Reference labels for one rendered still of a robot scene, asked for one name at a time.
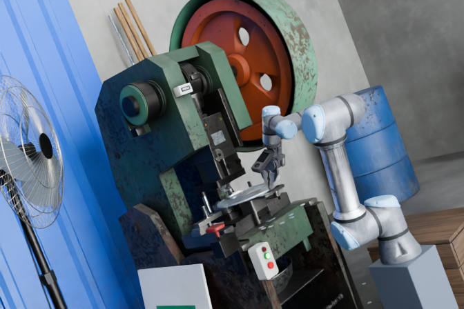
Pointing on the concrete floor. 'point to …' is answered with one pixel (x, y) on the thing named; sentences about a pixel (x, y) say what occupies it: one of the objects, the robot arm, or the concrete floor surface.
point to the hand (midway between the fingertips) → (269, 187)
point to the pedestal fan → (32, 181)
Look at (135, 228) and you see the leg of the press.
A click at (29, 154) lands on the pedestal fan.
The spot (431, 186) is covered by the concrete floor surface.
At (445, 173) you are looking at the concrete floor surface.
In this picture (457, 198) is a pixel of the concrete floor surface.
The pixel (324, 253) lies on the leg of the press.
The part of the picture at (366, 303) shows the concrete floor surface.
